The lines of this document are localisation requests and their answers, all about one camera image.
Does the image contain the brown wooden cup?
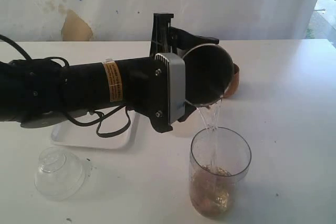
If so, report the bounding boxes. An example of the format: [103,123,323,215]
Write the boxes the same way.
[224,64,239,98]

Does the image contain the white rectangular tray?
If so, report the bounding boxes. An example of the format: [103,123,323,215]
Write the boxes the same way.
[50,111,140,150]

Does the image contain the gold and brown chocolates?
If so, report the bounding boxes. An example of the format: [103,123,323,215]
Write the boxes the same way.
[190,165,235,218]

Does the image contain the clear plastic dome lid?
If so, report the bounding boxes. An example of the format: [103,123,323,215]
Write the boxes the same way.
[34,146,92,201]

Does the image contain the clear glass with coins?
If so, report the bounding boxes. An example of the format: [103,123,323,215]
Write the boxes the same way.
[189,127,252,219]

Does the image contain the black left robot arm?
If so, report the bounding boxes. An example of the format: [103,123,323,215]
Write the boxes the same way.
[1,13,220,133]

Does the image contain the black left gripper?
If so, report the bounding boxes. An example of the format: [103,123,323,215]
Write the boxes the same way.
[127,13,219,133]

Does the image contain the stainless steel cup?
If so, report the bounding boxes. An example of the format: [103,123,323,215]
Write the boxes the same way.
[183,44,234,107]

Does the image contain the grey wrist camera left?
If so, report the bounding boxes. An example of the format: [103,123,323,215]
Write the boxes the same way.
[154,52,186,124]

